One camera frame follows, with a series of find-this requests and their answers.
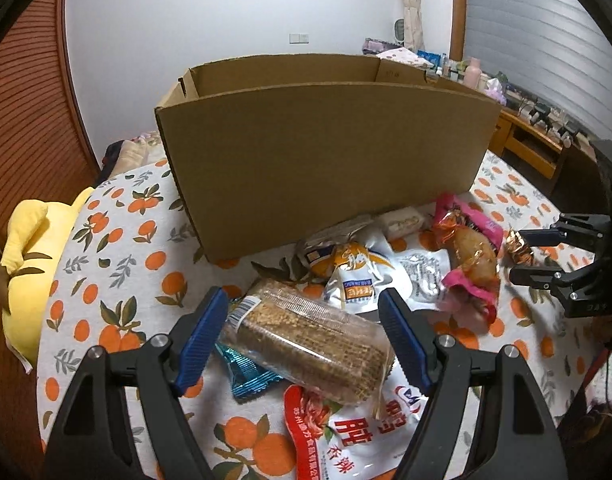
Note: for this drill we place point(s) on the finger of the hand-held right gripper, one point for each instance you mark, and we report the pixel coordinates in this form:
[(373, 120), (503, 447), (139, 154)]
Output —
[(536, 277), (541, 235)]

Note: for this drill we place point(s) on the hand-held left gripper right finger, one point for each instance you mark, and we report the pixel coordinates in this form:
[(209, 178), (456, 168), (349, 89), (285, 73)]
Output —
[(403, 340)]

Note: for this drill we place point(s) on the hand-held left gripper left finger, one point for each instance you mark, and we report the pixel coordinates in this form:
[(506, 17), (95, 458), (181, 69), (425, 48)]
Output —
[(205, 340)]

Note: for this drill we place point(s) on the gold candy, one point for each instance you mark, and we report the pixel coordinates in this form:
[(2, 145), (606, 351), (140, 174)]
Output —
[(518, 251)]

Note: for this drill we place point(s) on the blue foil snack packet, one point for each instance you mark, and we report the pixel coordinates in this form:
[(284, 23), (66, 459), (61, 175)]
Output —
[(246, 375)]

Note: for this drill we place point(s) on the clear brown wafer packet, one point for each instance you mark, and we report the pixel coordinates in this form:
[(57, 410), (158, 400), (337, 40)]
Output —
[(306, 340)]

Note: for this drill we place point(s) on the brown cardboard box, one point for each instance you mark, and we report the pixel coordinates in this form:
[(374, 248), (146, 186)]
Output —
[(311, 160)]

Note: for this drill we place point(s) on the pink clear snack packet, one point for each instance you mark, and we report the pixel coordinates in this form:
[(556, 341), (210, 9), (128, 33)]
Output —
[(473, 255)]

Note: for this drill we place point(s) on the silver white snack packet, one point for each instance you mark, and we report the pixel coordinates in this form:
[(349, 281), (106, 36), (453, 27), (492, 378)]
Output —
[(426, 275)]

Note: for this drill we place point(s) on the orange and white snack packet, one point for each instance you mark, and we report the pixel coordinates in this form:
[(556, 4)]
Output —
[(358, 270)]

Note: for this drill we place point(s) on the wooden desk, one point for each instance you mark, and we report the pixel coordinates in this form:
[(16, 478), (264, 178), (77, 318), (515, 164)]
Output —
[(528, 145)]

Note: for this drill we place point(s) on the red and white snack packet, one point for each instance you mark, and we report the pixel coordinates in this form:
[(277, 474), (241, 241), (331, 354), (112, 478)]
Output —
[(346, 425)]

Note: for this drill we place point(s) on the orange print bedsheet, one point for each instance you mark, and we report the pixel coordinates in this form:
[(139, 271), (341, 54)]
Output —
[(135, 260)]

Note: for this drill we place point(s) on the small white cake packet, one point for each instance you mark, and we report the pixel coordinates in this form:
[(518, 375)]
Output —
[(401, 222)]

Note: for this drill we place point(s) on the white packet with yellow label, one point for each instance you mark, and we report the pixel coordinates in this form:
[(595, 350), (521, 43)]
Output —
[(313, 255)]

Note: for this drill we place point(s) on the pale purple pouch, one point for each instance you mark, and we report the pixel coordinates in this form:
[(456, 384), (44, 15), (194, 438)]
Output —
[(497, 92)]

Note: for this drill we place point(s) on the pink bottle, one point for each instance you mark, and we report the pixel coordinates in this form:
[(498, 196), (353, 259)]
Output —
[(474, 72)]

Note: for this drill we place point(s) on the yellow plush toy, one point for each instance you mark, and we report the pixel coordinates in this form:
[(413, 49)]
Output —
[(30, 280)]

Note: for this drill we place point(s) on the grey window blind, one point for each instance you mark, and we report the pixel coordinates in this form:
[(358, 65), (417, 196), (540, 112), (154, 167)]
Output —
[(536, 35)]

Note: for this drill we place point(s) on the floral quilt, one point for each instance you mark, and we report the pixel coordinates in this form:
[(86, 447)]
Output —
[(138, 150)]

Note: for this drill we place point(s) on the dark cloth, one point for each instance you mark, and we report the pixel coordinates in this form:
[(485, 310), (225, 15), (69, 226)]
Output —
[(113, 160)]

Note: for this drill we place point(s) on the small white fan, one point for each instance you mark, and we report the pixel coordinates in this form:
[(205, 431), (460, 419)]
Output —
[(399, 32)]

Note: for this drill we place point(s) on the purple folded cloth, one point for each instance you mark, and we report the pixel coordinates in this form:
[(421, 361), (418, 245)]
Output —
[(381, 46)]

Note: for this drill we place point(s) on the pale floral curtain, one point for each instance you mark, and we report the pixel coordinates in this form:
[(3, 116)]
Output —
[(411, 5)]

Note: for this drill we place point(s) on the brown louvred wardrobe door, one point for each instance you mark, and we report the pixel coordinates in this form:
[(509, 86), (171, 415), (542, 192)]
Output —
[(30, 110)]

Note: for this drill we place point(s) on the wooden window frame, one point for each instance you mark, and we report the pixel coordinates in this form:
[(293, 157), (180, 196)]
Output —
[(457, 10)]

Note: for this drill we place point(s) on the white wall switch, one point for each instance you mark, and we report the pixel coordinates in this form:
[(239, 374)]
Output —
[(299, 38)]

